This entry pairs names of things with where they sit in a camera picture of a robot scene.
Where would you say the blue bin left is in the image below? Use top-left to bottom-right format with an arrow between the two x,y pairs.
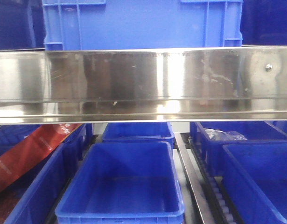
0,124 -> 92,224

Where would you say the blue bin centre back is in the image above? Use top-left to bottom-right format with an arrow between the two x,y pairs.
102,122 -> 175,145

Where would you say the blue bin right back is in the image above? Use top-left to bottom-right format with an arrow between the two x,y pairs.
190,121 -> 287,176

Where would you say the blue bin right front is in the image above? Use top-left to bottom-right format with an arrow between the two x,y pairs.
222,143 -> 287,224

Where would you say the blue bin centre front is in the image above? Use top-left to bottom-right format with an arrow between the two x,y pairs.
55,142 -> 185,224

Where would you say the clear plastic bag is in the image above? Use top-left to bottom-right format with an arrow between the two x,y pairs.
205,129 -> 247,141

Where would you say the blue bin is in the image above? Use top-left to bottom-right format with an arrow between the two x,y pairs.
0,124 -> 92,224
102,122 -> 175,145
222,143 -> 287,224
55,142 -> 185,224
190,121 -> 287,176

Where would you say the large blue crate upper shelf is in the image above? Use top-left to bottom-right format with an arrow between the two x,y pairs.
42,0 -> 243,50

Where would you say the metal roller track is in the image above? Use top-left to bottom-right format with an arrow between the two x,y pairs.
174,133 -> 242,224

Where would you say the red foil bag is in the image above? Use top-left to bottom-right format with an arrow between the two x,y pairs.
0,123 -> 81,192

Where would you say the stainless steel shelf rail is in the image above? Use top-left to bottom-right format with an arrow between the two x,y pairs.
0,46 -> 287,125

